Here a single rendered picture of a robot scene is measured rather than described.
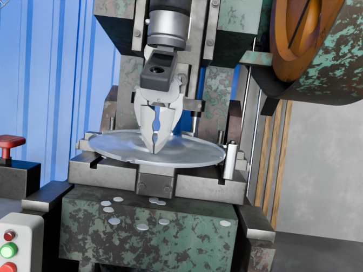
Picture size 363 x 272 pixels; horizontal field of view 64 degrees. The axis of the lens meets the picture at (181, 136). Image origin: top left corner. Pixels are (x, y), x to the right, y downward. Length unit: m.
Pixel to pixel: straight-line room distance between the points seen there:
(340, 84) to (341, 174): 1.63
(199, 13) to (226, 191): 0.45
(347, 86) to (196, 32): 0.37
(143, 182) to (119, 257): 0.18
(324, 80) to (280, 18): 0.52
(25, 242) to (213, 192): 0.41
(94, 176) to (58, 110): 1.43
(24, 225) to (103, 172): 0.22
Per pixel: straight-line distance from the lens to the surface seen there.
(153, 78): 0.44
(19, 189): 0.71
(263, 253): 0.65
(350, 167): 2.34
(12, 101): 2.31
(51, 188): 0.77
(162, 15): 0.54
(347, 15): 0.61
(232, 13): 0.74
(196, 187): 0.73
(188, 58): 0.76
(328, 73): 0.69
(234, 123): 1.11
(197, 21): 0.78
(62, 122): 2.16
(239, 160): 0.85
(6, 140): 0.71
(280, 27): 1.16
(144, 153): 0.56
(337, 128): 2.25
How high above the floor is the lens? 0.90
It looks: 9 degrees down
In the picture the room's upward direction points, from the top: 7 degrees clockwise
